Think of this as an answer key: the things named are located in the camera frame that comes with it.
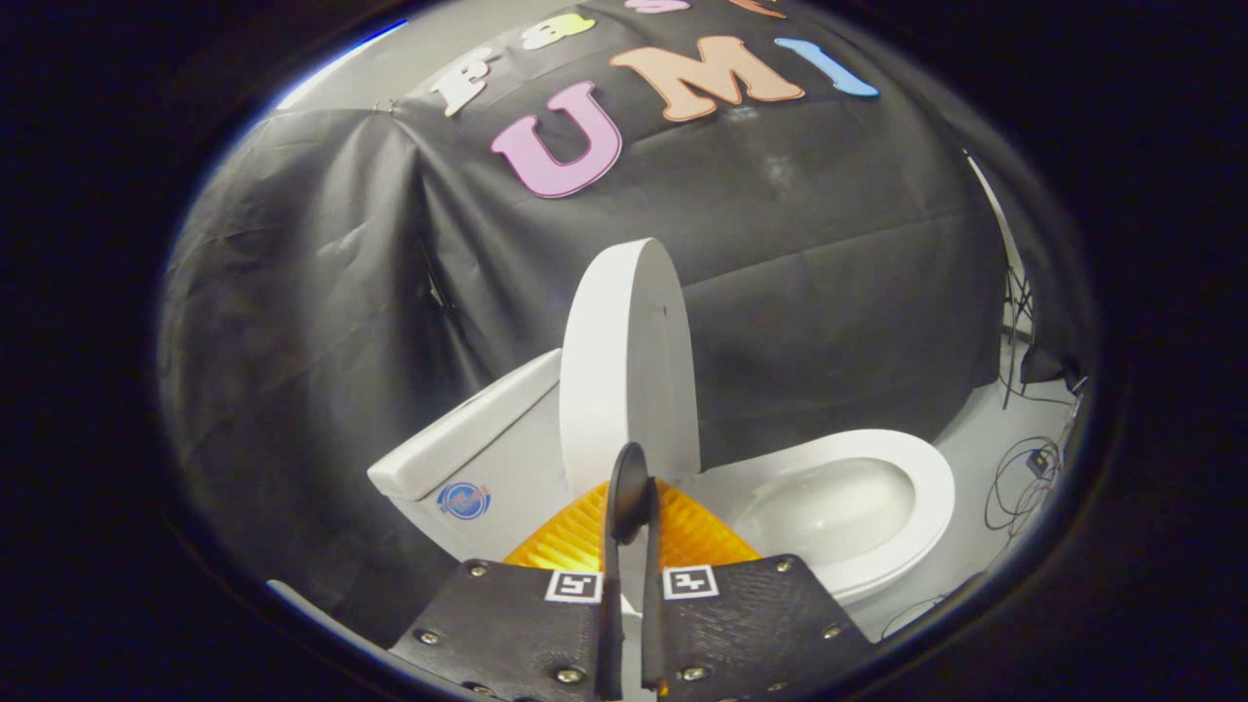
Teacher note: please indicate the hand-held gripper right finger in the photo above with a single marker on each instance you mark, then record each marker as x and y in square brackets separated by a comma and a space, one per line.
[751, 629]

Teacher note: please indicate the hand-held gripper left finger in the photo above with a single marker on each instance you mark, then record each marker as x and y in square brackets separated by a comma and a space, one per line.
[507, 629]

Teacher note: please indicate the white toilet lid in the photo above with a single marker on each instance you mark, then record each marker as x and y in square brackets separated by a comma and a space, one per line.
[624, 370]

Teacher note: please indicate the white toilet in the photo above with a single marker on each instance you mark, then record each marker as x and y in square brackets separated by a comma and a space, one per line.
[517, 458]

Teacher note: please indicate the white toilet tank cover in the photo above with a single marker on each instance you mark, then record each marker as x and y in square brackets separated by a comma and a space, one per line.
[458, 439]

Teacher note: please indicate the small black box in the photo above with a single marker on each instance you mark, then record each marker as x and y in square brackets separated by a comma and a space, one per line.
[1040, 462]

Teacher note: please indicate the black backdrop cloth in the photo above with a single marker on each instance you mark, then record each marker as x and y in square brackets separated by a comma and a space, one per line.
[829, 244]

